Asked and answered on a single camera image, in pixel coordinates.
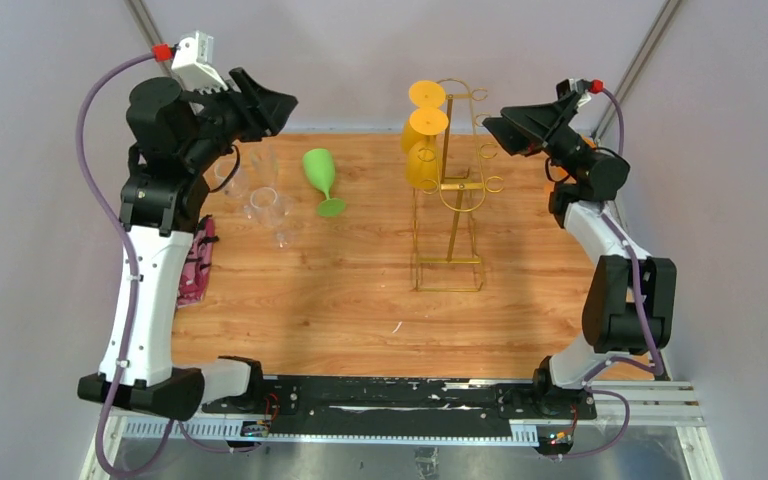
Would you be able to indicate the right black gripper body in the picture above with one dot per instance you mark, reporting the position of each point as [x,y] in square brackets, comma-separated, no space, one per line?
[567,148]

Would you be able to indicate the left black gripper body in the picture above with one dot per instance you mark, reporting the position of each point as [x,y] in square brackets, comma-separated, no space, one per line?
[227,118]

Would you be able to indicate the clear wine glass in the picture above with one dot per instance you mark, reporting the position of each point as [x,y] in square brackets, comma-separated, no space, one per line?
[238,175]
[271,209]

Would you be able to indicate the green plastic glass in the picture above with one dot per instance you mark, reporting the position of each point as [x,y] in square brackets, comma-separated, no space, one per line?
[320,170]

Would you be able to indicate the yellow plastic glass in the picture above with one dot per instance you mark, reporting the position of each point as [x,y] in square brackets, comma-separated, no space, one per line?
[427,119]
[421,168]

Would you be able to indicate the orange plastic glass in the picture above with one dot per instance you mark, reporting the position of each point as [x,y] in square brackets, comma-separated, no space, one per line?
[573,153]

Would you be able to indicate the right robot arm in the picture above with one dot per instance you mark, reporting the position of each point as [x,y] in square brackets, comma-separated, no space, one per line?
[628,310]

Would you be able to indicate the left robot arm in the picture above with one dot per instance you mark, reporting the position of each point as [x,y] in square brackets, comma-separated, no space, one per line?
[178,135]

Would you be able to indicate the gold wine glass rack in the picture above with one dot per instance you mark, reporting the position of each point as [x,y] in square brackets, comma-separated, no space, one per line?
[460,193]

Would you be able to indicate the pink object beside table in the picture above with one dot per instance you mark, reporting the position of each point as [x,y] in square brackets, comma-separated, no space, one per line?
[196,271]

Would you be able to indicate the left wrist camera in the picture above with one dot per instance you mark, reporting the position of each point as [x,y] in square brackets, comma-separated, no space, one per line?
[192,63]

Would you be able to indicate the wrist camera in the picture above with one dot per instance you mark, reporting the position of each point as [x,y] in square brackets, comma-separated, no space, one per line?
[192,63]
[584,89]

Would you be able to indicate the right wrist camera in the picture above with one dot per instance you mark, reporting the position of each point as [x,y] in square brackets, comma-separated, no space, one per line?
[584,89]

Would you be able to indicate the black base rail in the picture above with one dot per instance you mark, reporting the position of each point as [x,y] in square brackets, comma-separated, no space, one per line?
[408,410]

